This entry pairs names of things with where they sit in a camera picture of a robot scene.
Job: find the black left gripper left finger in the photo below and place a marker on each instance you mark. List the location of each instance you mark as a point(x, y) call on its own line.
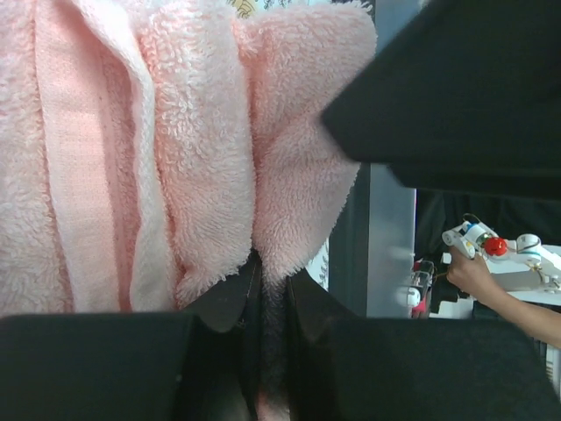
point(200, 363)

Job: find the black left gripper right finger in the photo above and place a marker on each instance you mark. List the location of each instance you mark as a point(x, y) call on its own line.
point(345, 367)

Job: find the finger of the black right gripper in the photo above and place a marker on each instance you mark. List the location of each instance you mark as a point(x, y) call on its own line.
point(465, 98)

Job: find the pink towel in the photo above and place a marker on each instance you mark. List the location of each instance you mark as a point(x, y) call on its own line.
point(148, 146)

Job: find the operator forearm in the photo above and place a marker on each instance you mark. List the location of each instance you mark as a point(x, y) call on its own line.
point(537, 322)

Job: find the operator hand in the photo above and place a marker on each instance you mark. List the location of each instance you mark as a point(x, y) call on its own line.
point(473, 277)

